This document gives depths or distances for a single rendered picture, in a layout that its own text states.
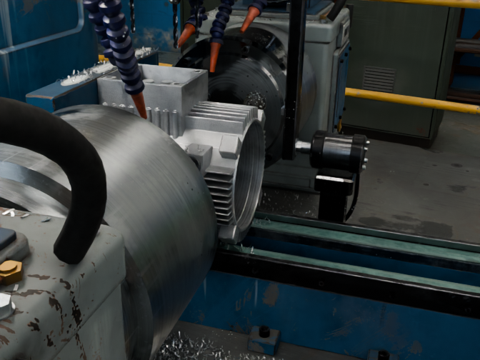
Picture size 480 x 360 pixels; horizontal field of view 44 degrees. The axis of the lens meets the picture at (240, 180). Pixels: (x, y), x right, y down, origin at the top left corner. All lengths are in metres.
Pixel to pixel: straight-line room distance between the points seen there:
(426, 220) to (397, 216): 0.06
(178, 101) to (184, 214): 0.25
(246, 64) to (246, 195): 0.23
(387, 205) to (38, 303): 1.03
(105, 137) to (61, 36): 0.44
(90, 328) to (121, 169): 0.18
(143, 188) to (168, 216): 0.03
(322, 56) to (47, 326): 0.96
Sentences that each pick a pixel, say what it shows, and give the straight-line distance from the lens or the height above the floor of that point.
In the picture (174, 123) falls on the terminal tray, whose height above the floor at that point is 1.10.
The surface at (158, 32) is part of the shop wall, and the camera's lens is 6.80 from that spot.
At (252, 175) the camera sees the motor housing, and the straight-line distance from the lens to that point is 0.89.
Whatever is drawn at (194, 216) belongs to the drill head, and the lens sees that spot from 0.56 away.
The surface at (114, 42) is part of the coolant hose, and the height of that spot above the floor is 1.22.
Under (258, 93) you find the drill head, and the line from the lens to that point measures 0.99.
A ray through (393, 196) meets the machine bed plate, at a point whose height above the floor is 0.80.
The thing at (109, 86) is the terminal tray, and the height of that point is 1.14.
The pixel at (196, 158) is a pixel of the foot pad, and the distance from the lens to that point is 0.72.
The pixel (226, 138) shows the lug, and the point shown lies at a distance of 0.74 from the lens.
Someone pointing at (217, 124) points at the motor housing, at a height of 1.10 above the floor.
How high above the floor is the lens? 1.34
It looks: 24 degrees down
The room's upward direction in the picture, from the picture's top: 1 degrees clockwise
